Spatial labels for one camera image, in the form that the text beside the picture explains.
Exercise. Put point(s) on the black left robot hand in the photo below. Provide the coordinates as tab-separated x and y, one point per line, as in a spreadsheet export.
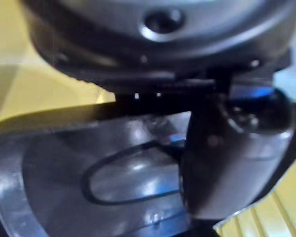
162	44

